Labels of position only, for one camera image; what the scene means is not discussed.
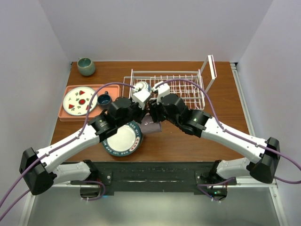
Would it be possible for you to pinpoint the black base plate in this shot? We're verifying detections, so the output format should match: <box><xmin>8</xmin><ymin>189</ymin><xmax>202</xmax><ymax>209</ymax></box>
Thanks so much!
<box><xmin>70</xmin><ymin>161</ymin><xmax>237</xmax><ymax>196</ymax></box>

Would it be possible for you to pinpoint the green rimmed white plate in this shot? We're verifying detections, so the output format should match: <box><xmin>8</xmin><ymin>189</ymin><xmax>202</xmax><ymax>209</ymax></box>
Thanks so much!
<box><xmin>102</xmin><ymin>121</ymin><xmax>143</xmax><ymax>157</ymax></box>

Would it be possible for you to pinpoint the white wire dish rack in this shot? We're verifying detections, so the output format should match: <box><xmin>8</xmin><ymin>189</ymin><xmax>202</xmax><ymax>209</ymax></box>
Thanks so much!
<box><xmin>123</xmin><ymin>55</ymin><xmax>217</xmax><ymax>110</ymax></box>

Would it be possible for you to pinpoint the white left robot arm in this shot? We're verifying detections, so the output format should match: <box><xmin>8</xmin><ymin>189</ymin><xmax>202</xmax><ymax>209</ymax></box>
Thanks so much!
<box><xmin>19</xmin><ymin>97</ymin><xmax>147</xmax><ymax>195</ymax></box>

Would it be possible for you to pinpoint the blue floral ceramic bowl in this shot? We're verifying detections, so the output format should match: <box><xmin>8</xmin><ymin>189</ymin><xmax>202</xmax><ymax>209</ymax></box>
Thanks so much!
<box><xmin>133</xmin><ymin>81</ymin><xmax>152</xmax><ymax>94</ymax></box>

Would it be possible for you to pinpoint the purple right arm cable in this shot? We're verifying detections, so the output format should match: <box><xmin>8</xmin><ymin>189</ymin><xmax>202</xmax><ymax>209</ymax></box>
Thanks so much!
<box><xmin>154</xmin><ymin>79</ymin><xmax>301</xmax><ymax>202</ymax></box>

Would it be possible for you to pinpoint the salmon pink tray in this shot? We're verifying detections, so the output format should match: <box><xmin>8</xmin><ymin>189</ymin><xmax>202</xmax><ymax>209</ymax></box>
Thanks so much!
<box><xmin>58</xmin><ymin>84</ymin><xmax>120</xmax><ymax>121</ymax></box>

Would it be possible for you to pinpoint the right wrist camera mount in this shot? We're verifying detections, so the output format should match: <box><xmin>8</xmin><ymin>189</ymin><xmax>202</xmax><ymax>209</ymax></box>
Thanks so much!
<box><xmin>152</xmin><ymin>81</ymin><xmax>170</xmax><ymax>103</ymax></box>

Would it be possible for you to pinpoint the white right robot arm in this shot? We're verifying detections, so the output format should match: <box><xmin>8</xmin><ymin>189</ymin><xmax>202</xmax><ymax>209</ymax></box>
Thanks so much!
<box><xmin>149</xmin><ymin>94</ymin><xmax>280</xmax><ymax>185</ymax></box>

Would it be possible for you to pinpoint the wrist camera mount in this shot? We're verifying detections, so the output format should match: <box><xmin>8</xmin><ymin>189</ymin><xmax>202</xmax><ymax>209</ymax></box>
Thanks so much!
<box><xmin>132</xmin><ymin>88</ymin><xmax>151</xmax><ymax>109</ymax></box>
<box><xmin>152</xmin><ymin>81</ymin><xmax>170</xmax><ymax>103</ymax></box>

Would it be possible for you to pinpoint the dark blue small mug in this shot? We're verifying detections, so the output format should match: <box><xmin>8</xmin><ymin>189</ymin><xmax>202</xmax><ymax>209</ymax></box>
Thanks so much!
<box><xmin>97</xmin><ymin>91</ymin><xmax>112</xmax><ymax>110</ymax></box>

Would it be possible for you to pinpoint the watermelon pattern white plate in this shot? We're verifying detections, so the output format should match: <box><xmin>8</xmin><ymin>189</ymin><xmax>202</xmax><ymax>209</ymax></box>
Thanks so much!
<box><xmin>63</xmin><ymin>86</ymin><xmax>95</xmax><ymax>116</ymax></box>

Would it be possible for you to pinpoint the green ceramic cup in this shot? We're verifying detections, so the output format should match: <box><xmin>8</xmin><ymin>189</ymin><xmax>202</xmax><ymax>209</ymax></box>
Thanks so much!
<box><xmin>77</xmin><ymin>57</ymin><xmax>95</xmax><ymax>76</ymax></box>

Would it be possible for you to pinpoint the purple mug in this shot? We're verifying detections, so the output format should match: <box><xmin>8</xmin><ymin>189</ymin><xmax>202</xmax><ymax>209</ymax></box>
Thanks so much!
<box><xmin>139</xmin><ymin>114</ymin><xmax>162</xmax><ymax>134</ymax></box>

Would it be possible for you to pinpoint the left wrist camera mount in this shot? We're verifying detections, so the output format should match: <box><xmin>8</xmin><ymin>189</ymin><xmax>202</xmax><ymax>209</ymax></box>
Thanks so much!
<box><xmin>132</xmin><ymin>88</ymin><xmax>151</xmax><ymax>109</ymax></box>

